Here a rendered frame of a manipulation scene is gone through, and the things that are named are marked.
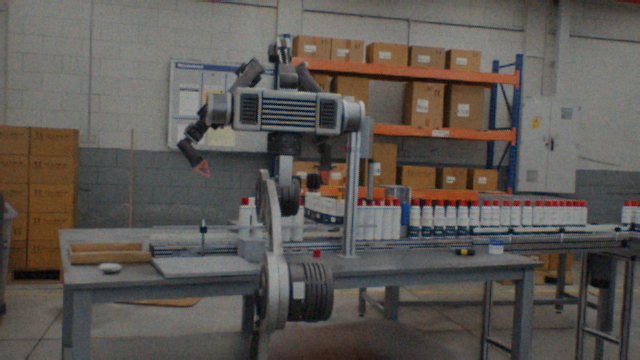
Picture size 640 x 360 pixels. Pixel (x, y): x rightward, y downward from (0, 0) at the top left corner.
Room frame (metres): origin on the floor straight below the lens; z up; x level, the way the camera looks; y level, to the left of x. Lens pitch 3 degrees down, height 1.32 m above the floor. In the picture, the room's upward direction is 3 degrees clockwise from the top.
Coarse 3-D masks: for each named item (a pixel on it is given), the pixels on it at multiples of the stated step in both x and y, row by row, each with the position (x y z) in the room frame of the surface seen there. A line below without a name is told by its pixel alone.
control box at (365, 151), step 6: (366, 120) 2.82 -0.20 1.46; (372, 120) 2.92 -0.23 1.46; (366, 126) 2.82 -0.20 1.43; (372, 126) 2.93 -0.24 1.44; (366, 132) 2.82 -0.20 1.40; (372, 132) 2.94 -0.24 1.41; (366, 138) 2.82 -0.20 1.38; (372, 138) 2.96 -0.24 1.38; (360, 144) 2.82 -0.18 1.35; (366, 144) 2.82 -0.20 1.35; (360, 150) 2.82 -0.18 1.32; (366, 150) 2.82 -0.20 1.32; (360, 156) 2.82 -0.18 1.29; (366, 156) 2.82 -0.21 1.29
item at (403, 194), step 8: (384, 192) 3.20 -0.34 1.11; (392, 192) 3.20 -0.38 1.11; (400, 192) 3.27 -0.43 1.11; (408, 192) 3.20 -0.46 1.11; (400, 200) 3.26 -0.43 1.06; (408, 200) 3.19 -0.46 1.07; (400, 216) 3.25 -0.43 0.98; (408, 216) 3.19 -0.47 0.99; (400, 224) 3.23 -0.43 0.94; (408, 224) 3.19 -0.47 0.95; (400, 232) 3.14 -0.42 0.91; (408, 232) 3.16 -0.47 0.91
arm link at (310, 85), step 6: (294, 66) 2.74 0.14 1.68; (300, 66) 2.74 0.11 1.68; (300, 72) 2.72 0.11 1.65; (306, 72) 2.72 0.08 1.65; (300, 78) 2.71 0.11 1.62; (306, 78) 2.69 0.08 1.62; (312, 78) 2.69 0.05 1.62; (300, 84) 2.82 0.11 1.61; (306, 84) 2.68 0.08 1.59; (312, 84) 2.67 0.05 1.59; (306, 90) 2.71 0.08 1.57; (312, 90) 2.65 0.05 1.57; (318, 90) 2.64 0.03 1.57
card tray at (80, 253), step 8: (72, 248) 2.59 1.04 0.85; (80, 248) 2.61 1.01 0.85; (88, 248) 2.62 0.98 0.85; (96, 248) 2.63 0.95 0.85; (104, 248) 2.65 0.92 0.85; (112, 248) 2.66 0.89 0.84; (120, 248) 2.67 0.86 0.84; (128, 248) 2.69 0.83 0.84; (136, 248) 2.70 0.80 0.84; (72, 256) 2.36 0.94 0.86; (80, 256) 2.37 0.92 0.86; (88, 256) 2.38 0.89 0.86; (96, 256) 2.39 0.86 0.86; (104, 256) 2.40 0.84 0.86; (112, 256) 2.42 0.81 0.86; (120, 256) 2.43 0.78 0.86; (128, 256) 2.44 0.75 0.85; (136, 256) 2.45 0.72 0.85; (144, 256) 2.47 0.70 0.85
